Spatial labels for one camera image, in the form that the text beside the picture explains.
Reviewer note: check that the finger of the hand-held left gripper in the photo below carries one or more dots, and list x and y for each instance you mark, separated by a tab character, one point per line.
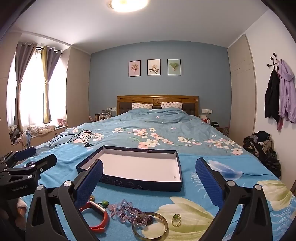
25	153
44	162

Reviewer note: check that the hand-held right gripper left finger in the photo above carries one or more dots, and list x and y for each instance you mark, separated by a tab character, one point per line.
90	183

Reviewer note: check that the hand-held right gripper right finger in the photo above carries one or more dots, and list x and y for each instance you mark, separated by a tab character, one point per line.
208	180

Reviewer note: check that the dark blue shallow box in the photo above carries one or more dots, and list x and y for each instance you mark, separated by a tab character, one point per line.
138	166

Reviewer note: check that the olive jade bangle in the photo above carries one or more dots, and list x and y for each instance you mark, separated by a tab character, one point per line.
164	226

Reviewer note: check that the person's left hand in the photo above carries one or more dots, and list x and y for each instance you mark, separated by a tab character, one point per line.
21	208

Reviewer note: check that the blue hanging cloth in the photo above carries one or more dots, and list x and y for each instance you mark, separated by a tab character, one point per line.
27	139

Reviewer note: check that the pile of patterned clothes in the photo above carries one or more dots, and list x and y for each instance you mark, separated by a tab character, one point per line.
15	135

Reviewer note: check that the small green bead charm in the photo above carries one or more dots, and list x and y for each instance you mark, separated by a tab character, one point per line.
105	203

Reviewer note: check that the crumpled light bedding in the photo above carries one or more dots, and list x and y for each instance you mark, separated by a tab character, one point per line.
41	130

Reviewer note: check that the blue flower print blanket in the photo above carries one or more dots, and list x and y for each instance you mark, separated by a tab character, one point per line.
231	162

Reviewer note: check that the small pink fan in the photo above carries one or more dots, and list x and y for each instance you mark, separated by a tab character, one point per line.
60	121

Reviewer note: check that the white sheer curtain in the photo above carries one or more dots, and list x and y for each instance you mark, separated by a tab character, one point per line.
32	97

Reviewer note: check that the nightstand clutter with red item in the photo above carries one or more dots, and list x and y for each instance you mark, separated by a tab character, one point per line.
214	124

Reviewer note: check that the pile of dark clothes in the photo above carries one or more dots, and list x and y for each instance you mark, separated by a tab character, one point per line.
263	148

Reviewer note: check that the olive and grey curtain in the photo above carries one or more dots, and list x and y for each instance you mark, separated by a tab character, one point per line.
47	92

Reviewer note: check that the nightstand clutter of bottles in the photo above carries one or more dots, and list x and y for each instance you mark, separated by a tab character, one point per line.
104	115

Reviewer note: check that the teal floral duvet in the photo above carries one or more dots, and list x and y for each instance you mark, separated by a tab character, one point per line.
161	125

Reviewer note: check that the dotted white pillow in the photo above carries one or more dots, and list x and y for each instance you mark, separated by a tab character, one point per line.
142	106
172	104

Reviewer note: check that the beige wardrobe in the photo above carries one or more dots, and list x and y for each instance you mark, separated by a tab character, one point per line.
241	97

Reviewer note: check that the wooden bed headboard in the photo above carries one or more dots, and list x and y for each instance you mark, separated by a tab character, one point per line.
157	98

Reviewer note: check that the black jacket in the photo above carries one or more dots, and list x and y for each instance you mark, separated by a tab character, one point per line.
271	97

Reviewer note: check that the purple jacket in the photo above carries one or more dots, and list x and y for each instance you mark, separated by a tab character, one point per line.
286	92

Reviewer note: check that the green framed leaf picture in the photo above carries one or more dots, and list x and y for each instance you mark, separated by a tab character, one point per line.
174	67

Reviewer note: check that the cream framed flower picture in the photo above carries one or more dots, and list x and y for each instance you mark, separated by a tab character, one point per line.
154	67

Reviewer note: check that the round ceiling lamp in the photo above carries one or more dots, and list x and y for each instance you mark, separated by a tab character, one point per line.
128	4

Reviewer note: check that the white wall socket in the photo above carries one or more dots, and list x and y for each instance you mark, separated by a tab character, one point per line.
111	108
206	111

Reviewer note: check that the black wall coat rack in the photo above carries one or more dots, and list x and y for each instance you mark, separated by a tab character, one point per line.
274	61

